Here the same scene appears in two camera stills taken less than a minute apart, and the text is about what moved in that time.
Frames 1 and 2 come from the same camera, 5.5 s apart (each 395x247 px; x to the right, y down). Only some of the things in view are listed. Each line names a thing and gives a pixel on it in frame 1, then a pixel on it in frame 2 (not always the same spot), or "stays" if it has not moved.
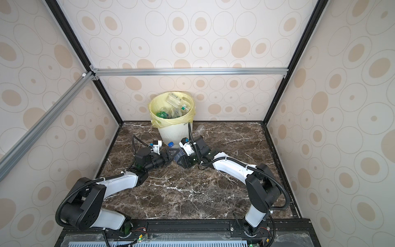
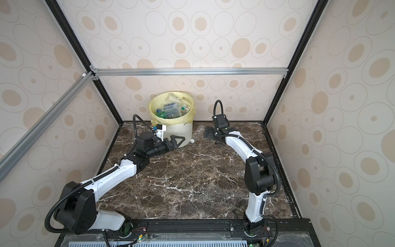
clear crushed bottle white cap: (200, 130) stays
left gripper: (173, 156) -> (174, 145)
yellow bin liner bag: (159, 102) stays
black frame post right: (317, 15) stays
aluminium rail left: (27, 141) stays
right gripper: (185, 163) -> (210, 134)
